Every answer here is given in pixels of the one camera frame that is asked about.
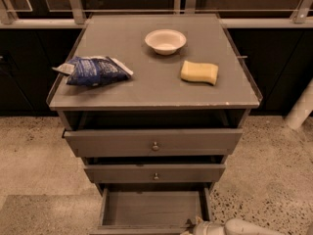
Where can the yellow sponge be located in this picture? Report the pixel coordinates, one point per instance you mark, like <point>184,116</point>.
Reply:
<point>199,72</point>

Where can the blue chip bag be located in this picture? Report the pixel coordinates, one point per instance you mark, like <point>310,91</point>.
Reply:
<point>94,71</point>

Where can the white pipe leg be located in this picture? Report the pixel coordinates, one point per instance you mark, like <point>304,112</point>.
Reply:
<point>301,109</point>

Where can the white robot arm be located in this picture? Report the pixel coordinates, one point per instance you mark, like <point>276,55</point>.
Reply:
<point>233,226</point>

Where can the grey bottom drawer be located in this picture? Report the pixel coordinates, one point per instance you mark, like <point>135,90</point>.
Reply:
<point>152,209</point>

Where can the grey top drawer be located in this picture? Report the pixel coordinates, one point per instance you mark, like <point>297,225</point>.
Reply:
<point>154,134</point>

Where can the grey drawer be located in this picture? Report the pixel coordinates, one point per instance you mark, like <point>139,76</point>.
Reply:
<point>140,172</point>
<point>154,134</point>
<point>152,209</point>

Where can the white bowl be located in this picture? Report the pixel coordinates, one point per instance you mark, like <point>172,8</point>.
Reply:
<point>165,41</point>

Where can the metal railing frame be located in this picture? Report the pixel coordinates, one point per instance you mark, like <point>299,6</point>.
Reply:
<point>231,13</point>

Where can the grey middle drawer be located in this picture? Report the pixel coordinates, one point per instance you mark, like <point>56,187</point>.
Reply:
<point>140,172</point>

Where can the grey drawer cabinet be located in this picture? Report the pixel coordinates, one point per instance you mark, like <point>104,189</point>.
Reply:
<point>156,84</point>

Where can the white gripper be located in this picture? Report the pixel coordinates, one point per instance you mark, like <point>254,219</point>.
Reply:
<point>205,228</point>

